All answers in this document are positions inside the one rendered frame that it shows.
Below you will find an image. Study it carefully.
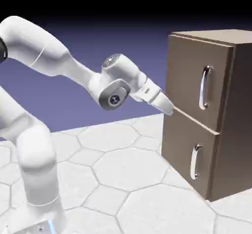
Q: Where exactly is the short silver curved handle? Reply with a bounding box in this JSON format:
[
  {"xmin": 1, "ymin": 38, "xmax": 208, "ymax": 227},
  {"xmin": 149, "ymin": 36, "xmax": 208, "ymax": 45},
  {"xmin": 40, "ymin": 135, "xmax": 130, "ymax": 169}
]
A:
[{"xmin": 190, "ymin": 144, "xmax": 203, "ymax": 180}]

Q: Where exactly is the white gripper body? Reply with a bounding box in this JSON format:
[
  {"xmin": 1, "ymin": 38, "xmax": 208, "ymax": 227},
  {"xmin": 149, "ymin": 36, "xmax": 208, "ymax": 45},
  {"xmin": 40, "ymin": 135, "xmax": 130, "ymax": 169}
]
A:
[{"xmin": 151, "ymin": 91, "xmax": 174, "ymax": 116}]

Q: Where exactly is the brown cabinet door with short handle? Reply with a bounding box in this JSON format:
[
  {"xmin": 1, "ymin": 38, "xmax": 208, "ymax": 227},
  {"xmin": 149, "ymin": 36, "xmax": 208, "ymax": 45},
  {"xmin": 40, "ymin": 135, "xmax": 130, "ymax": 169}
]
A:
[{"xmin": 161, "ymin": 111, "xmax": 221, "ymax": 201}]

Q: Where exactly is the brown cabinet door with long handle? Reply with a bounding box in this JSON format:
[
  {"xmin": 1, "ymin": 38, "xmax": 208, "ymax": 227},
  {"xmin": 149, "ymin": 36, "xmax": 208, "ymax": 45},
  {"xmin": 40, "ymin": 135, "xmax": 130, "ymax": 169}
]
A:
[{"xmin": 164, "ymin": 34, "xmax": 235, "ymax": 133}]

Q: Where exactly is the brown wooden cabinet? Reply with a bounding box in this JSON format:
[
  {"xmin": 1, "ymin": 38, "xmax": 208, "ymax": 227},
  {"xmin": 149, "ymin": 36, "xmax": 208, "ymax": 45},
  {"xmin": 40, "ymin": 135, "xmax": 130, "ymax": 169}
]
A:
[{"xmin": 161, "ymin": 29, "xmax": 252, "ymax": 203}]

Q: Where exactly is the long silver curved handle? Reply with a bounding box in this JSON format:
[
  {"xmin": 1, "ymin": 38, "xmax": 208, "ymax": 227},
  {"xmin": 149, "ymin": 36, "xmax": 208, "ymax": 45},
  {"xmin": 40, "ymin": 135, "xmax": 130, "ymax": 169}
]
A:
[{"xmin": 198, "ymin": 65, "xmax": 214, "ymax": 111}]

